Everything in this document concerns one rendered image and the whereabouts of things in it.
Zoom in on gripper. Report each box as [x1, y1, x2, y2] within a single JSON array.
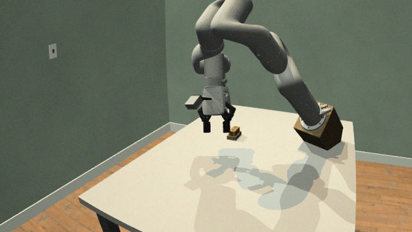
[[198, 85, 236, 133]]

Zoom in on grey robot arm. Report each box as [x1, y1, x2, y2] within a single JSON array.
[[192, 0, 331, 131]]

